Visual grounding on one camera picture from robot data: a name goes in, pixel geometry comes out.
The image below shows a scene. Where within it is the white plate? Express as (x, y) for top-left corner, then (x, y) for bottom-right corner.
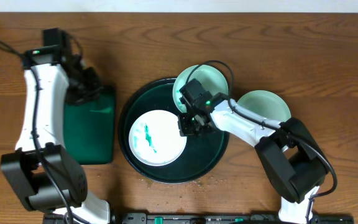
(237, 90), (291, 121)
(172, 65), (229, 113)
(127, 110), (187, 167)

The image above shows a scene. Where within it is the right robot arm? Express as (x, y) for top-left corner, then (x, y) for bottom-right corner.
(178, 79), (334, 223)

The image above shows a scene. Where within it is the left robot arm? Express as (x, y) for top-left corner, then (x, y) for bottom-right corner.
(0, 28), (112, 223)

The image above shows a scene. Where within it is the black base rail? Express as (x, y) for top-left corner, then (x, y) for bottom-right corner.
(42, 213), (354, 224)

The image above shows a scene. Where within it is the black rectangular water tray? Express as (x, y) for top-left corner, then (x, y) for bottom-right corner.
(63, 86), (116, 165)

